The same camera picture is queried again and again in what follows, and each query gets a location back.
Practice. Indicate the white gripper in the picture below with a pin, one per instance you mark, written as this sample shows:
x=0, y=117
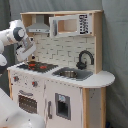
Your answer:
x=25, y=49

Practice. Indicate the small metal pot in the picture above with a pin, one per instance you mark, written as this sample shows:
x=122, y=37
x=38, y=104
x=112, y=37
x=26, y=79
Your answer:
x=70, y=74

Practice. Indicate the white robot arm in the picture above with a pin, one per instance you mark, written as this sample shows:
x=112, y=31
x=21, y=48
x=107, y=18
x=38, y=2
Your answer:
x=11, y=115

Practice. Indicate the wooden toy kitchen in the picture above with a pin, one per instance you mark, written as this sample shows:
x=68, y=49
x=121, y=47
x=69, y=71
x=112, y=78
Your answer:
x=87, y=97

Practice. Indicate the black toy stovetop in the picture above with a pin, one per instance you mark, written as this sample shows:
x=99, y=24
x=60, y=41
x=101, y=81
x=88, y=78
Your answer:
x=38, y=66

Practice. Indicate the grey range hood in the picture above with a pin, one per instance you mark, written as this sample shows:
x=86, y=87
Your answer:
x=40, y=24

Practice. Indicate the red left stove knob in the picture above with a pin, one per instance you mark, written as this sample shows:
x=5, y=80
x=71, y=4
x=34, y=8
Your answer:
x=16, y=78

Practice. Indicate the red stove knob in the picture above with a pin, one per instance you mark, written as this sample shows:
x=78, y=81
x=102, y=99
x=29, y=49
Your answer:
x=35, y=83
x=16, y=78

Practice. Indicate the red right stove knob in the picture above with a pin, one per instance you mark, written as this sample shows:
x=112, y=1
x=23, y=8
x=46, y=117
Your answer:
x=35, y=83

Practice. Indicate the toy oven door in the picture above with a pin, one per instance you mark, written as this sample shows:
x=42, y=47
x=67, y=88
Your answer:
x=27, y=102

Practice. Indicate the black toy faucet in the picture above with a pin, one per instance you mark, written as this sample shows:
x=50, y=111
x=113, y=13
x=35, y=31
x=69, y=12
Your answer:
x=82, y=63

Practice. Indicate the grey toy sink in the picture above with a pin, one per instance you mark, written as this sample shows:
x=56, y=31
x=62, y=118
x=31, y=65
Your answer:
x=81, y=74

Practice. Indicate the white microwave door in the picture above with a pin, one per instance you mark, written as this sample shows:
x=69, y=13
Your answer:
x=70, y=25

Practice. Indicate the grey ice dispenser panel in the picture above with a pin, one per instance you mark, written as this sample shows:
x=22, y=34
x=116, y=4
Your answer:
x=63, y=107

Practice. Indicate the grey cabinet door handle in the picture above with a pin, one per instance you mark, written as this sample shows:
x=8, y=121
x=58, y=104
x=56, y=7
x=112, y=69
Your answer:
x=50, y=110

